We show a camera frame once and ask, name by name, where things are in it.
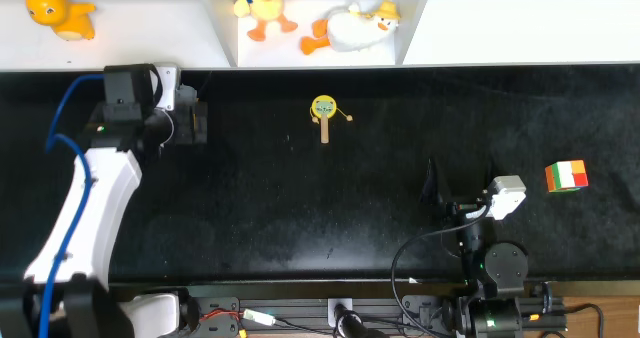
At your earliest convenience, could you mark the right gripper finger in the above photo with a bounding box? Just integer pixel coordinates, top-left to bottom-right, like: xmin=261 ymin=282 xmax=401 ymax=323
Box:
xmin=483 ymin=160 xmax=502 ymax=185
xmin=421 ymin=157 xmax=444 ymax=205

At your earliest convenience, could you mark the black cable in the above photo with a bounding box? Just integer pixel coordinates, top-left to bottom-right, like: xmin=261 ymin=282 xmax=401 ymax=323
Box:
xmin=390 ymin=205 xmax=494 ymax=338

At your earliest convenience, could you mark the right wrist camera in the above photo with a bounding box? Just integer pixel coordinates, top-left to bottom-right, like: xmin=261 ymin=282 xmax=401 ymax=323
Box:
xmin=487 ymin=175 xmax=527 ymax=221

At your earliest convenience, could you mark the blue cable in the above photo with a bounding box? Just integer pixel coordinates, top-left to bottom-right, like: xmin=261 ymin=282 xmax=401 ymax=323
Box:
xmin=38 ymin=73 xmax=106 ymax=338

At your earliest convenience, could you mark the mounting rail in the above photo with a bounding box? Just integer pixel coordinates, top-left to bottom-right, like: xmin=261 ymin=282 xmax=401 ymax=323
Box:
xmin=119 ymin=282 xmax=606 ymax=338

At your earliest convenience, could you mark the yellow rattle drum toy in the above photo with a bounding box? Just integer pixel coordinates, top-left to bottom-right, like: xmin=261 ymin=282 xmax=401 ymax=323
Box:
xmin=308 ymin=94 xmax=354 ymax=145

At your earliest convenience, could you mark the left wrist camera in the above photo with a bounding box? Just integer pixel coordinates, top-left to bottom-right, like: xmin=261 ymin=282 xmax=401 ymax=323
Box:
xmin=149 ymin=63 xmax=181 ymax=112

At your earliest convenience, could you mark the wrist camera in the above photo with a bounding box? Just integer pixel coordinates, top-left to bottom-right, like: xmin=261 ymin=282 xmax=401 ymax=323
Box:
xmin=149 ymin=63 xmax=181 ymax=112
xmin=487 ymin=175 xmax=527 ymax=221

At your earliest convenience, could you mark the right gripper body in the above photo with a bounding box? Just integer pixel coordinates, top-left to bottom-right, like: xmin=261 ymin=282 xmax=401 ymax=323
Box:
xmin=446 ymin=201 xmax=494 ymax=218

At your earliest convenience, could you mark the yellow rubber duck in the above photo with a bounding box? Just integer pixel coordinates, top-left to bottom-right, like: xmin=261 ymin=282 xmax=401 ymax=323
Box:
xmin=24 ymin=0 xmax=97 ymax=42

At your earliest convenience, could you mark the white plush duck yellow hat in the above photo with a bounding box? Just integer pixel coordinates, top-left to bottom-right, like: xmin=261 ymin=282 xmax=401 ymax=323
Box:
xmin=299 ymin=0 xmax=402 ymax=57

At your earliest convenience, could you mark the many-coloured puzzle cube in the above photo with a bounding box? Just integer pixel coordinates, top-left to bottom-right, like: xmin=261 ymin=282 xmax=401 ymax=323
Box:
xmin=544 ymin=159 xmax=590 ymax=193

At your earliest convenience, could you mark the white shelf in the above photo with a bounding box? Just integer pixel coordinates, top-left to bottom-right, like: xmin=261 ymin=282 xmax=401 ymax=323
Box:
xmin=0 ymin=0 xmax=640 ymax=73

